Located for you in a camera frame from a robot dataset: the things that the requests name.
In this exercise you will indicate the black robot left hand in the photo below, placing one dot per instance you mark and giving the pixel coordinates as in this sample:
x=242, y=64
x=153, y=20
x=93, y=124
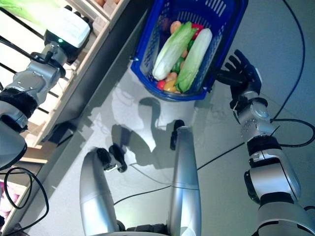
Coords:
x=71, y=54

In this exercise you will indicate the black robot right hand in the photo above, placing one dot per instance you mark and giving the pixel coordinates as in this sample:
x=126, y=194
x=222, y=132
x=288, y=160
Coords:
x=243, y=76

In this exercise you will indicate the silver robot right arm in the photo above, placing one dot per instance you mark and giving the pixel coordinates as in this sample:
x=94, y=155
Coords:
x=270, y=182

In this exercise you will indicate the blue plastic shopping basket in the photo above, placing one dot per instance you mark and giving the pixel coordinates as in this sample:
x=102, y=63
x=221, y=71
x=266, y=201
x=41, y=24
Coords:
x=147, y=49

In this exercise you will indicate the wooden vegetable display rack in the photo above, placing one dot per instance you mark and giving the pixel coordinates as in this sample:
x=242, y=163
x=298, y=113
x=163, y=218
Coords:
x=103, y=73

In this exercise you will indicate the red bell pepper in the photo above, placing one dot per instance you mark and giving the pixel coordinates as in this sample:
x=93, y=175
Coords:
x=197, y=27

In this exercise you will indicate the small green bell pepper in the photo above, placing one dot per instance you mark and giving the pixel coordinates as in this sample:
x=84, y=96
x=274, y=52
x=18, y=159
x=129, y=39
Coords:
x=176, y=66

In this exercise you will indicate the small orange round vegetable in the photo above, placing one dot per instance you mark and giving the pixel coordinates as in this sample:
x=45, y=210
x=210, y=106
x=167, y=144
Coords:
x=176, y=25
x=172, y=76

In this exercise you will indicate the yellow bell pepper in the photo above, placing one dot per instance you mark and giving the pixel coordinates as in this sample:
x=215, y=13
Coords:
x=169, y=86

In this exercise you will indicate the red tomato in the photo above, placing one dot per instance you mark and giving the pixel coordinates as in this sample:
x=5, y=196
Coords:
x=160, y=84

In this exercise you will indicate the black robot right foot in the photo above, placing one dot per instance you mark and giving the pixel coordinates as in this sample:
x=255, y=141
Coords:
x=176, y=132

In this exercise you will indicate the dark purple eggplant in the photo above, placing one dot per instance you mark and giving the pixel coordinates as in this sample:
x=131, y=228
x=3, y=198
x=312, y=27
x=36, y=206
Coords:
x=166, y=24

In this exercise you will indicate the dark robot waist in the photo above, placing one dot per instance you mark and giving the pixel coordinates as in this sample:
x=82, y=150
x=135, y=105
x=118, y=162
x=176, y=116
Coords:
x=147, y=229

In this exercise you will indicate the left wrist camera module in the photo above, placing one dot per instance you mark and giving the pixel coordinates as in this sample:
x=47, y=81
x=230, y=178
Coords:
x=71, y=27

